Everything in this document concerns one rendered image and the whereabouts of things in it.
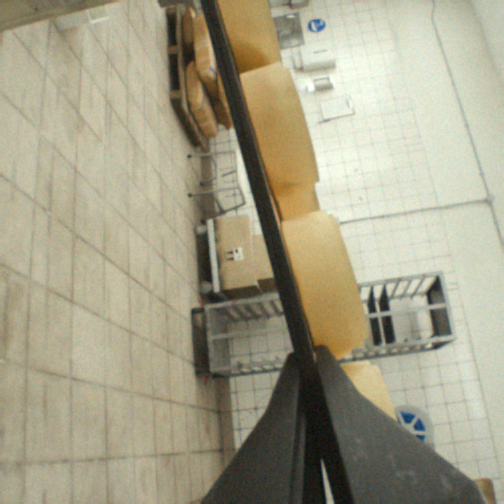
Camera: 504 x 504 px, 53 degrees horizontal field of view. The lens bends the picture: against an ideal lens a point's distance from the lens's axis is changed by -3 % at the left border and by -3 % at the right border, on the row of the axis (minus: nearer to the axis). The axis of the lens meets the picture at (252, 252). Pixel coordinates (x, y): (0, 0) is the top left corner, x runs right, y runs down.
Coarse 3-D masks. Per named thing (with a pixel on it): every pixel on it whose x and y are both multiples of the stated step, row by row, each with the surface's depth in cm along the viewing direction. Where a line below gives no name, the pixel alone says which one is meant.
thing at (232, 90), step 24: (216, 24) 16; (216, 48) 16; (240, 96) 15; (240, 120) 15; (240, 144) 15; (264, 192) 15; (264, 216) 15; (264, 240) 14; (288, 264) 14; (288, 288) 14; (288, 312) 14; (312, 360) 13; (312, 384) 13; (312, 408) 13; (336, 456) 13; (336, 480) 13
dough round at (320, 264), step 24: (312, 216) 17; (288, 240) 17; (312, 240) 16; (336, 240) 16; (312, 264) 16; (336, 264) 16; (312, 288) 16; (336, 288) 16; (312, 312) 16; (336, 312) 16; (360, 312) 16; (312, 336) 16; (336, 336) 16; (360, 336) 17
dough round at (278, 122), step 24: (264, 72) 18; (288, 72) 18; (264, 96) 18; (288, 96) 17; (264, 120) 17; (288, 120) 17; (264, 144) 18; (288, 144) 18; (312, 144) 18; (264, 168) 18; (288, 168) 18; (312, 168) 19; (288, 192) 19
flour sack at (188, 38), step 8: (184, 16) 454; (192, 16) 448; (184, 24) 450; (184, 32) 447; (192, 32) 442; (184, 40) 444; (192, 40) 440; (184, 48) 448; (192, 48) 445; (192, 56) 454
